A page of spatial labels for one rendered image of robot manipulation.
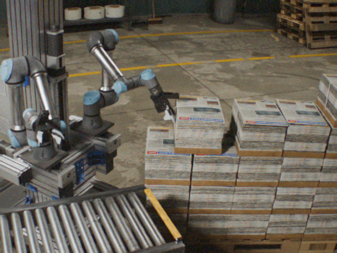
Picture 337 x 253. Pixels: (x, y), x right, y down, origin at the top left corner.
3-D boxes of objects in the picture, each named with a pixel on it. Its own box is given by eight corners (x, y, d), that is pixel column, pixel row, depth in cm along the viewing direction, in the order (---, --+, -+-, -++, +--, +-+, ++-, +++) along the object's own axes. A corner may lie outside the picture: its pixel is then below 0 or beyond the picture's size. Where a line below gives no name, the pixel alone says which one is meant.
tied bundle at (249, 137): (228, 128, 301) (232, 98, 290) (268, 129, 302) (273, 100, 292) (237, 157, 268) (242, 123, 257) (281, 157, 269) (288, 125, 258)
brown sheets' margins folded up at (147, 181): (145, 205, 331) (147, 147, 308) (291, 207, 334) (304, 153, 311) (143, 237, 297) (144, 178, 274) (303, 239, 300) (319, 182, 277)
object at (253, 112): (234, 99, 288) (234, 98, 288) (274, 101, 290) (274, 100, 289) (244, 125, 256) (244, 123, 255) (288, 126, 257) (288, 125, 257)
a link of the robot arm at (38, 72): (40, 57, 242) (64, 136, 235) (22, 61, 236) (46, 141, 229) (44, 48, 232) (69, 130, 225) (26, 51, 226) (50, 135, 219)
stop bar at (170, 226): (149, 190, 238) (149, 187, 237) (182, 240, 203) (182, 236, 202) (144, 191, 236) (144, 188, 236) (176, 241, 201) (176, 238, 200)
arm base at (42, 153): (27, 156, 258) (26, 142, 253) (43, 146, 269) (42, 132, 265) (45, 163, 251) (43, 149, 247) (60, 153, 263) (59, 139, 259)
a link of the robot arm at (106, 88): (93, 106, 302) (91, 30, 278) (110, 100, 312) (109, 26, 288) (104, 111, 295) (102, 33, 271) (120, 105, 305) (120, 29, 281)
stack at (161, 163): (144, 219, 338) (147, 124, 300) (287, 221, 341) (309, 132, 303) (142, 252, 304) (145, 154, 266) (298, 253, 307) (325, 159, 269)
